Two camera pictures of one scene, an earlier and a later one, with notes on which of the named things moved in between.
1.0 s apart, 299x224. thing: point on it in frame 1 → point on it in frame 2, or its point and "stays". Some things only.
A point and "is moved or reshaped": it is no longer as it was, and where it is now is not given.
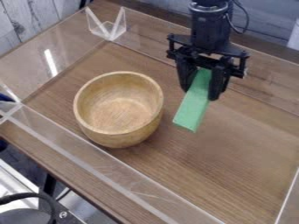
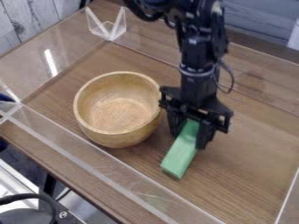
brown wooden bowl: x=117 y=108 stays
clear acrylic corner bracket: x=106 y=30 stays
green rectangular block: x=194 y=101 is moved or reshaped
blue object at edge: x=5 y=98 stays
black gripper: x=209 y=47 → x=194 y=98
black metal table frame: x=61 y=213 stays
